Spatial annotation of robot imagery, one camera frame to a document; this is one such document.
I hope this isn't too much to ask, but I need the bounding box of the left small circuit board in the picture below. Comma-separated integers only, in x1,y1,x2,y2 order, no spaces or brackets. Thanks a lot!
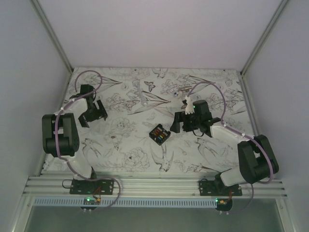
81,197,101,213

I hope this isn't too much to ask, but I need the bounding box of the purple cable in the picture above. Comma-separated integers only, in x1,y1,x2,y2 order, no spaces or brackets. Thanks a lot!
185,82,276,214
55,70,121,214

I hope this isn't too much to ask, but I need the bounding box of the white plastic tool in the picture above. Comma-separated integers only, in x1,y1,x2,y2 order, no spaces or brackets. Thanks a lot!
171,91,184,106

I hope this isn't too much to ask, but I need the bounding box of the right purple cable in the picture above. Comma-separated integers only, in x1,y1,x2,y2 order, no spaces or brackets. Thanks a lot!
185,82,276,214

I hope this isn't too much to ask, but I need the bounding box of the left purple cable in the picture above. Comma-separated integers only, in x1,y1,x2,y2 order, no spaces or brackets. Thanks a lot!
55,70,121,214

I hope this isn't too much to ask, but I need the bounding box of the small metal socket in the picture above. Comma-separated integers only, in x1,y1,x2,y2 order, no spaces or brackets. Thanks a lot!
181,87,192,93

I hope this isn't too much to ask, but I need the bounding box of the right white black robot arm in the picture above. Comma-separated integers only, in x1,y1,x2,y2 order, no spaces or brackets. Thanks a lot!
170,100,279,196

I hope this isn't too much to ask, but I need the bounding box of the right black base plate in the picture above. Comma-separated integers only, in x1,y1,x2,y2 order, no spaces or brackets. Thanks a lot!
198,179,242,197

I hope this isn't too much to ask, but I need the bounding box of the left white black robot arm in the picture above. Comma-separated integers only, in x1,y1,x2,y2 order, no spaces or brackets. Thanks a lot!
42,84,108,194

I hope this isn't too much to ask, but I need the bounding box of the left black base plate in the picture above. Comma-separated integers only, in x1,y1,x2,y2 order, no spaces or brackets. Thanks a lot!
70,179,114,195

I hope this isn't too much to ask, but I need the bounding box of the black fuse box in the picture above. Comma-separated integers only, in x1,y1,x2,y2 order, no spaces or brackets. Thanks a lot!
149,124,171,145

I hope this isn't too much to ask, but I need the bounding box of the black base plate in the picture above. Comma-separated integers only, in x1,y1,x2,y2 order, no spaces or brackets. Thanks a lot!
198,179,242,197
70,179,114,195

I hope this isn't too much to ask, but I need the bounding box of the small circuit board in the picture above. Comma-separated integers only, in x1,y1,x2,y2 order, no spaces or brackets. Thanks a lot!
215,198,233,214
81,197,101,213

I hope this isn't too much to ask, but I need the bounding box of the right small circuit board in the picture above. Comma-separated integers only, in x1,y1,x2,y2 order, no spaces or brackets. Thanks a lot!
215,198,233,214

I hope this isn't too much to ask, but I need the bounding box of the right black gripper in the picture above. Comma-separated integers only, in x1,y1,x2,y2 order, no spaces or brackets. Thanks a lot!
170,110,201,133

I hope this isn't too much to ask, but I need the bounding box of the floral patterned mat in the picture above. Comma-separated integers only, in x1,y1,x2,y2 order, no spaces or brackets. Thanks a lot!
65,68,253,173

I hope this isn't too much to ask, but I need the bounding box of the white slotted cable duct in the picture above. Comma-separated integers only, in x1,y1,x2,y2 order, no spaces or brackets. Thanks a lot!
33,197,216,208

